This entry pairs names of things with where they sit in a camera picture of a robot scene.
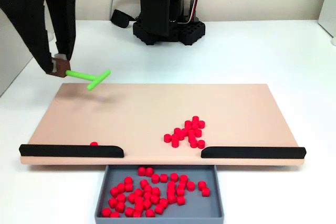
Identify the grey rectangular tray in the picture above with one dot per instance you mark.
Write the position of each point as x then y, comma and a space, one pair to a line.
197, 205

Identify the peach flat board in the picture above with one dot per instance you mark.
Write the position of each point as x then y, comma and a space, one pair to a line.
118, 119

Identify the white round panel foot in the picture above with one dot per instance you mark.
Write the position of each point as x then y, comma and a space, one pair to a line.
334, 41
51, 37

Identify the black board edge rail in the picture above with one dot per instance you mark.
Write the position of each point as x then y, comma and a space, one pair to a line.
65, 151
252, 152

